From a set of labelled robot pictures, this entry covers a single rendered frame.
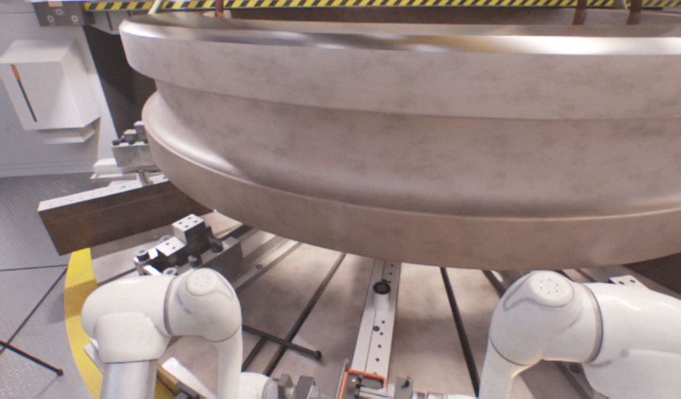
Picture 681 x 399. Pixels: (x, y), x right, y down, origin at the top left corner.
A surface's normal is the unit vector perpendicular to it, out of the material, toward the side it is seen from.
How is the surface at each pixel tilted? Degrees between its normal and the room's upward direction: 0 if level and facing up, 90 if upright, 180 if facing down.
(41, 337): 0
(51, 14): 90
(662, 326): 37
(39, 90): 90
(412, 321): 0
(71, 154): 90
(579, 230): 90
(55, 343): 0
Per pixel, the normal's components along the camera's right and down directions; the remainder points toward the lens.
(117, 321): 0.00, -0.29
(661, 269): -0.85, 0.25
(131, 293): 0.02, -0.65
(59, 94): 0.13, 0.47
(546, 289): -0.19, -0.76
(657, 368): -0.17, -0.01
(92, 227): 0.53, 0.40
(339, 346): 0.00, -0.88
